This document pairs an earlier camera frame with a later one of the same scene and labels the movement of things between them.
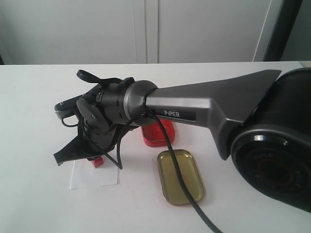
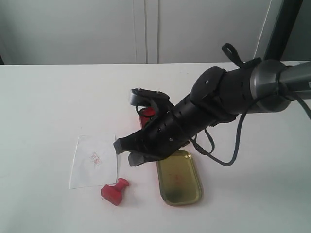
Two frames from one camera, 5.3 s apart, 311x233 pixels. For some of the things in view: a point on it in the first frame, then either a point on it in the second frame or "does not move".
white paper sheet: [85, 174] does not move
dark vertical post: [289, 10] does not move
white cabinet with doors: [34, 32] does not move
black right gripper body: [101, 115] → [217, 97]
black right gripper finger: [79, 148] → [135, 158]
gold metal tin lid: [174, 193] does not move
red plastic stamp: [97, 162] → [113, 193]
